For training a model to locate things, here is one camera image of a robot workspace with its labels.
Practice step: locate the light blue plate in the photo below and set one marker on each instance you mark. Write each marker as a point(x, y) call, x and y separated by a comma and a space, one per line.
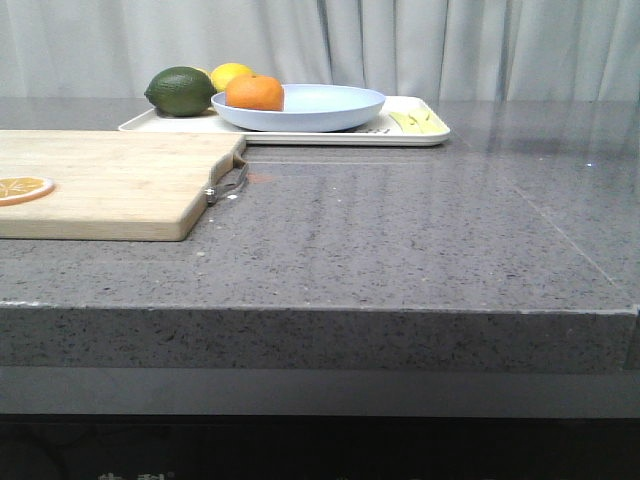
point(314, 108)

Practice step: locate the orange fruit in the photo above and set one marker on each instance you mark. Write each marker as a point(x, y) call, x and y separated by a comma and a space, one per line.
point(256, 92)

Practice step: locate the white rectangular tray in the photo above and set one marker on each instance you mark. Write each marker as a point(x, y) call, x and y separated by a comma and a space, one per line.
point(382, 131)

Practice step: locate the pale yellow fruit slices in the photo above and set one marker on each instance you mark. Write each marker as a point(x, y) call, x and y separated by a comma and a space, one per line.
point(419, 120)

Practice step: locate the yellow lemon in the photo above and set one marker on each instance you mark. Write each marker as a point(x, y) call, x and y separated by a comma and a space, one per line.
point(223, 74)

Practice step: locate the green lime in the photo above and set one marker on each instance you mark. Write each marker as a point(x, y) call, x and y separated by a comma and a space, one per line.
point(180, 91)

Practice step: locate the wooden cutting board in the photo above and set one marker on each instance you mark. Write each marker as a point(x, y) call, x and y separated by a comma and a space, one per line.
point(112, 185)

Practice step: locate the grey curtain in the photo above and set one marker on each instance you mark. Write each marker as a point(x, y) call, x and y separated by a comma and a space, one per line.
point(446, 50)

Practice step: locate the orange slice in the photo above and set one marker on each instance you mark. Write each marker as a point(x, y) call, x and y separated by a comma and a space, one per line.
point(17, 190)

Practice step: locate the metal cutting board handle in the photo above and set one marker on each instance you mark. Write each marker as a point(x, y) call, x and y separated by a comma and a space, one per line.
point(227, 174)

